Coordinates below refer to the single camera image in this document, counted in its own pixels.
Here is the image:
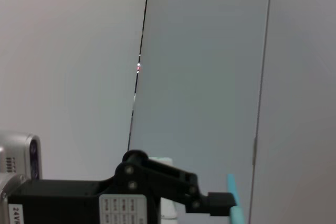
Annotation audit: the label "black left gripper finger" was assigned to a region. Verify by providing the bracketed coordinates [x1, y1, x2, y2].
[122, 150, 236, 217]

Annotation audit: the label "blue teal sheathed scissors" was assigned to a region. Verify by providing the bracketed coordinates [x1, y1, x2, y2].
[226, 173, 246, 224]

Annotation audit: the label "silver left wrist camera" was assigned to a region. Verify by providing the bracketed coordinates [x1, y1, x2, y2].
[0, 132, 43, 180]

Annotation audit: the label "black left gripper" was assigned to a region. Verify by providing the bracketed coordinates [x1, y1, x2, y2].
[7, 162, 161, 224]

